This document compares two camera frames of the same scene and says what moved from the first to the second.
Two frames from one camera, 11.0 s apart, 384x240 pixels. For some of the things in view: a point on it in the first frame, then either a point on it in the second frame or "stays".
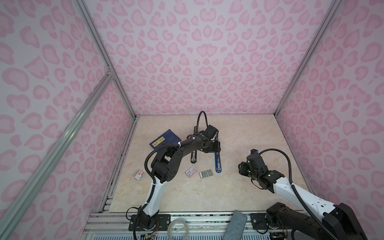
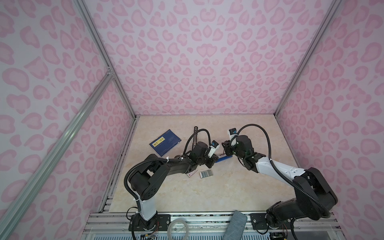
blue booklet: (168, 137) stays
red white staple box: (191, 171) stays
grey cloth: (236, 227) stays
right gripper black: (242, 168) → (226, 147)
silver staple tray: (206, 173) stays
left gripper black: (217, 148) → (213, 159)
